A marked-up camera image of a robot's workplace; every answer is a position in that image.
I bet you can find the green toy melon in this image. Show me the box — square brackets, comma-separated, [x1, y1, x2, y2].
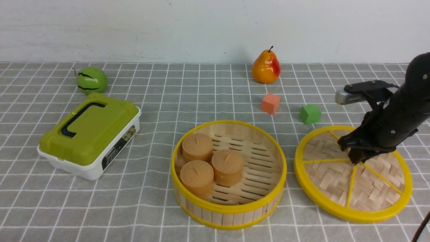
[73, 66, 109, 95]

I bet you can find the yellow bamboo steamer lid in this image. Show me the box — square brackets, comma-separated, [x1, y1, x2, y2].
[294, 125, 413, 224]

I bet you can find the brown round bun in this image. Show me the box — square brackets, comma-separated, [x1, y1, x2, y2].
[182, 133, 213, 163]
[211, 149, 245, 187]
[180, 160, 214, 200]

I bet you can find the grey checked tablecloth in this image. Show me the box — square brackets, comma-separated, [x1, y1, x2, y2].
[0, 62, 429, 242]

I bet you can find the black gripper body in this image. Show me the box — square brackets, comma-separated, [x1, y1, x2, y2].
[338, 111, 418, 154]

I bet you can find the orange foam cube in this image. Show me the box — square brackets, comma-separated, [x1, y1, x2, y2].
[260, 93, 281, 115]

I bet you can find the green lidded plastic box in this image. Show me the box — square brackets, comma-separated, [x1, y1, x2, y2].
[37, 92, 141, 180]

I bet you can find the yellow bamboo steamer basket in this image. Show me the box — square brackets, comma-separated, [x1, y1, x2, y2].
[171, 120, 287, 230]

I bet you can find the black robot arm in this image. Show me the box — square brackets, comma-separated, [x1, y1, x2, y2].
[335, 53, 430, 164]

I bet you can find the green foam cube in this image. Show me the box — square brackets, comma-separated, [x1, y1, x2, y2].
[299, 104, 321, 124]

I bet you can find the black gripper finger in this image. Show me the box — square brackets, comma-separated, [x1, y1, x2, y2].
[348, 148, 378, 164]

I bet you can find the orange toy pear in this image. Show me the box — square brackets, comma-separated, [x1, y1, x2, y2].
[252, 46, 281, 84]

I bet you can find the dark cable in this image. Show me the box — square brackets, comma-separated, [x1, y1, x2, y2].
[412, 211, 430, 242]

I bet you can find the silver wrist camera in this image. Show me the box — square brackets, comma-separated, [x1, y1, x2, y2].
[335, 80, 399, 107]

